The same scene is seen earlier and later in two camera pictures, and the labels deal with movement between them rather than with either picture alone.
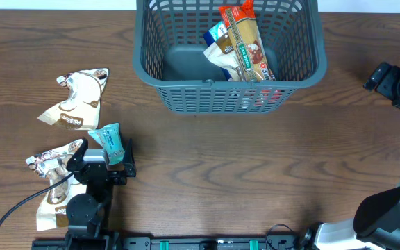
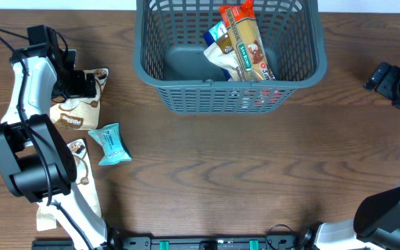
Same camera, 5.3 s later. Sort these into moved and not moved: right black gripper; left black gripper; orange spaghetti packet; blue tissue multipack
Moved: left black gripper
Not moved: right black gripper; blue tissue multipack; orange spaghetti packet
